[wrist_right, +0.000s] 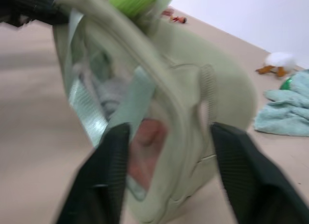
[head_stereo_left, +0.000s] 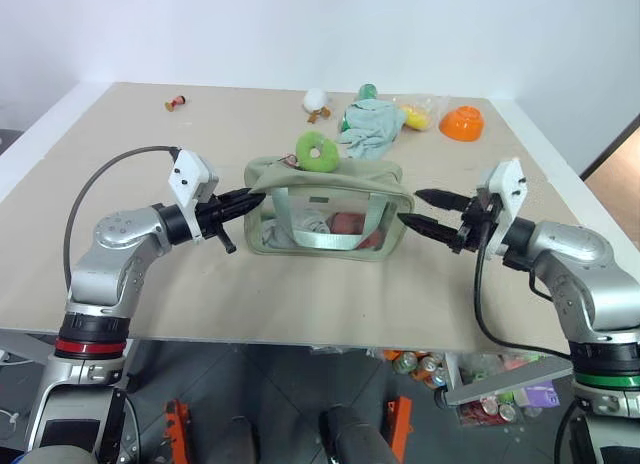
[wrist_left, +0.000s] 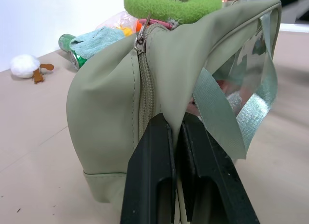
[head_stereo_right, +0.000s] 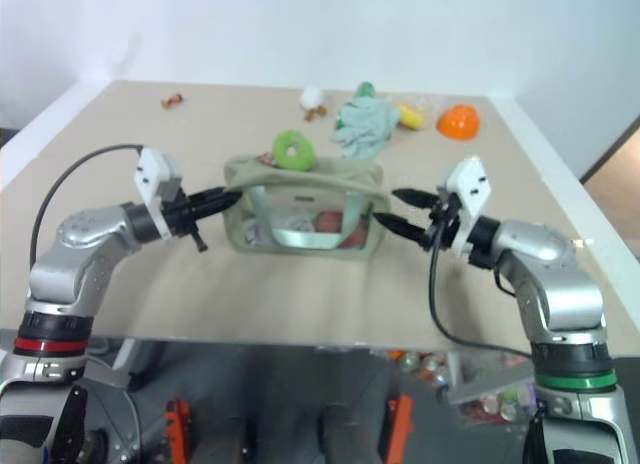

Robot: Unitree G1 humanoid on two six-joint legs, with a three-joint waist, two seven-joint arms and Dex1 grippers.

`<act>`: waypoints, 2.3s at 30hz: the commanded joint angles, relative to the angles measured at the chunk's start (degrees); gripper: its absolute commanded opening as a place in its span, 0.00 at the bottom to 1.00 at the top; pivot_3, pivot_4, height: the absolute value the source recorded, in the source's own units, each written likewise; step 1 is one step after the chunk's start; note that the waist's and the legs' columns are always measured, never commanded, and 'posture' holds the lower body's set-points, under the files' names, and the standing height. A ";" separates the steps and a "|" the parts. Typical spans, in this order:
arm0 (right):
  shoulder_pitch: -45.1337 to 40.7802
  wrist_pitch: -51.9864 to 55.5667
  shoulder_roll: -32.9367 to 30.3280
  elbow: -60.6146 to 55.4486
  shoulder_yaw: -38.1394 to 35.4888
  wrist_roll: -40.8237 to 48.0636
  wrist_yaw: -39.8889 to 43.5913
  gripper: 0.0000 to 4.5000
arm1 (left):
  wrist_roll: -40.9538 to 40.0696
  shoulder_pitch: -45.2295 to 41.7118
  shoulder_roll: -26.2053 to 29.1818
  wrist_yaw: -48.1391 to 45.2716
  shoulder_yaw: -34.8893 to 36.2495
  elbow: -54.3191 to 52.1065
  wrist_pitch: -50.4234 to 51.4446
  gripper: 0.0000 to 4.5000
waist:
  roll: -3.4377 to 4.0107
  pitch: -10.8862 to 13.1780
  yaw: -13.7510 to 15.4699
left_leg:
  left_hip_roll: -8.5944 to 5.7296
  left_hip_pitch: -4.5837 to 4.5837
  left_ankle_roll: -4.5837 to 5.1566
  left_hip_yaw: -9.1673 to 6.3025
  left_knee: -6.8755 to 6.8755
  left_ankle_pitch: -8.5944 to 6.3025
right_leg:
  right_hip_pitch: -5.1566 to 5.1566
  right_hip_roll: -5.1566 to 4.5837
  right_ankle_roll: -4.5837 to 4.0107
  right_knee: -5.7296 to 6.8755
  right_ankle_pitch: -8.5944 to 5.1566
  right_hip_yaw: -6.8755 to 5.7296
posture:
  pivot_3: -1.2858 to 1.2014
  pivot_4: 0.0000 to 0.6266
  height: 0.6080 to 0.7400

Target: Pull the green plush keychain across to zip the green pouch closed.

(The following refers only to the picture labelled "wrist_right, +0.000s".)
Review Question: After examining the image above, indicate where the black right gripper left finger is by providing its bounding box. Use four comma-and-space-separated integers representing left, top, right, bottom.
56, 122, 131, 224

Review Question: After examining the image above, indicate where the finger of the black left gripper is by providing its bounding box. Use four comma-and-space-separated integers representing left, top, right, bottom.
0, 0, 70, 29

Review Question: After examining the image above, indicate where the small orange toy figure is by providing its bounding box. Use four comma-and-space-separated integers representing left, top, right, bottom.
169, 15, 188, 24

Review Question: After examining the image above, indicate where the green plush keychain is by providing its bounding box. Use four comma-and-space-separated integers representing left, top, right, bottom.
106, 0, 175, 19

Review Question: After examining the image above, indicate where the white plush duck toy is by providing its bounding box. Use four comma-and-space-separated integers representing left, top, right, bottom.
255, 52, 298, 78

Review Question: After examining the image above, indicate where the shiny green ball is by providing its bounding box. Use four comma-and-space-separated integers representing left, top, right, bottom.
280, 76, 295, 91

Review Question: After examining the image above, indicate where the sage green backpack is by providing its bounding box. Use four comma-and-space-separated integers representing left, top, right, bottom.
52, 0, 259, 224

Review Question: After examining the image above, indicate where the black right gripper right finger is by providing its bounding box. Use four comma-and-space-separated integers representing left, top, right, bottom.
210, 122, 309, 224

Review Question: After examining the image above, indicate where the mint green towel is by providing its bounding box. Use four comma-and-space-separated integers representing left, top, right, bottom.
253, 69, 309, 138

